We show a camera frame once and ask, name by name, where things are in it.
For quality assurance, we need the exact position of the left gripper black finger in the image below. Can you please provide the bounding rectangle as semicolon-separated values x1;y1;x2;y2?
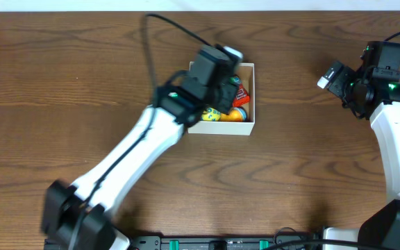
211;86;226;112
220;83;240;114

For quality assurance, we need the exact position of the yellow ball with blue marks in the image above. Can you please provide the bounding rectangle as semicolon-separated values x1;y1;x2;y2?
201;108;221;122

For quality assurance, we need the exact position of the red toy fire truck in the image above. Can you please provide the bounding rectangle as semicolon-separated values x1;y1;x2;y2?
233;83;251;107

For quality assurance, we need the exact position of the yellow rubber duck toy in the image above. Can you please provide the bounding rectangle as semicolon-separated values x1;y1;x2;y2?
220;107;247;122

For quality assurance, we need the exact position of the green ridged toy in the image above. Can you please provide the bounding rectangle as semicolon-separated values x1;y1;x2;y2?
230;76;242;85

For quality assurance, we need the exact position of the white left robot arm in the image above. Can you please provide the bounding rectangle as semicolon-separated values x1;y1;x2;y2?
41;45;243;250

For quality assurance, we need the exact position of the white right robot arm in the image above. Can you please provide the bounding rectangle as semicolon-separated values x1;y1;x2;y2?
317;40;400;249

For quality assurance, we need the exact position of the white cardboard box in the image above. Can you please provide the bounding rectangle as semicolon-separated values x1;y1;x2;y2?
187;62;256;135

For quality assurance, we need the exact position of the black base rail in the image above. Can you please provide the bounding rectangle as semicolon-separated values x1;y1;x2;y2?
129;228;326;250

